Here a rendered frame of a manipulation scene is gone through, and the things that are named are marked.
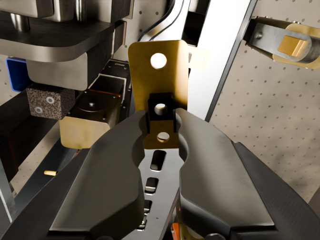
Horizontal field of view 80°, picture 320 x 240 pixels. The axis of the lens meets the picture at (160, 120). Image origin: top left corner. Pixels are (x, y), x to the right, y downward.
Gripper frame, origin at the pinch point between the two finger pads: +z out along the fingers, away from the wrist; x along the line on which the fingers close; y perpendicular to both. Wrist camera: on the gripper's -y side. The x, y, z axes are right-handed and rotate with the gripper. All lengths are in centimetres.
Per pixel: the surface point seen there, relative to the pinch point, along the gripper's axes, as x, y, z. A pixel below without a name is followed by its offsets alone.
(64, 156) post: -37, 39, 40
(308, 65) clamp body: 24.4, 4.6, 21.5
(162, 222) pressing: -3, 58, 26
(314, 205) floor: 166, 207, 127
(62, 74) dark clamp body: -15.5, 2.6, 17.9
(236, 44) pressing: 13.7, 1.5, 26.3
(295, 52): 18.4, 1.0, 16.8
